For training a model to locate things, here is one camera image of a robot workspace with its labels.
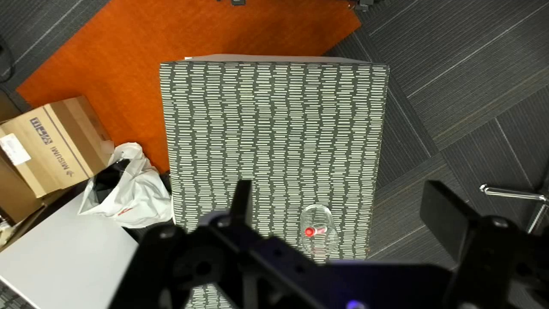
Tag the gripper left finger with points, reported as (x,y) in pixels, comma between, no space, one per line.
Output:
(240,201)

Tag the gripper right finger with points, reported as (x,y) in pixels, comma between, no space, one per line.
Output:
(450,214)

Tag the red marker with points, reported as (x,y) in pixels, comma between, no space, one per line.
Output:
(310,232)

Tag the chrome office chair base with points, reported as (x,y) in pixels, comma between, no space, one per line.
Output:
(510,193)

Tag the patterned grey fabric ottoman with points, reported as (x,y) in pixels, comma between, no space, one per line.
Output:
(274,137)

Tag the white plastic bag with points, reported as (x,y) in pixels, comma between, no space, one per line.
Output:
(141,197)

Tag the white table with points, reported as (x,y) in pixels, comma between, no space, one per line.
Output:
(64,257)

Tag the brown cardboard box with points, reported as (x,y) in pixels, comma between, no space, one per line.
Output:
(47,146)

